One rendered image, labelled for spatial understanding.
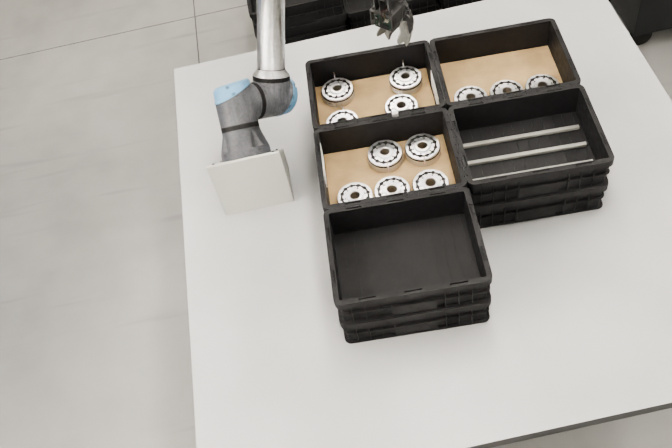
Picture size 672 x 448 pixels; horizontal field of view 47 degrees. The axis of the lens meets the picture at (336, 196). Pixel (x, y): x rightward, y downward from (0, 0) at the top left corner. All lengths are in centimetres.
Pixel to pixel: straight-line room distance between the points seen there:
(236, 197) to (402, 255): 57
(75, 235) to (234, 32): 137
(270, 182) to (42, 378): 134
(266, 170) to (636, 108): 120
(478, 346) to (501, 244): 33
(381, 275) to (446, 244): 20
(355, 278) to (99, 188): 184
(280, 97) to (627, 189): 107
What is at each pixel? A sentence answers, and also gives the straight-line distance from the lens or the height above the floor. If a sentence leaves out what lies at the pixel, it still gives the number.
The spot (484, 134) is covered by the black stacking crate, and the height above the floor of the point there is 83.
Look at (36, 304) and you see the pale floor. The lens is 342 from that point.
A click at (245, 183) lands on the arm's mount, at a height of 83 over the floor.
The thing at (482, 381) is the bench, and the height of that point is 70.
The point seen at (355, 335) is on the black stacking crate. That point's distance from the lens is 210.
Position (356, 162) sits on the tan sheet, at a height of 83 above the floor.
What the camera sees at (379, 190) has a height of 86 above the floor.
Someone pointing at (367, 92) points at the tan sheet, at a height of 83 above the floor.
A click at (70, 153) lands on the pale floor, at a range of 387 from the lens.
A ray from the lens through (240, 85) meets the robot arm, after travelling 231.
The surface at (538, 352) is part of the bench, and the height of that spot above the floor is 70.
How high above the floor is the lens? 260
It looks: 52 degrees down
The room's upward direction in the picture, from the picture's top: 13 degrees counter-clockwise
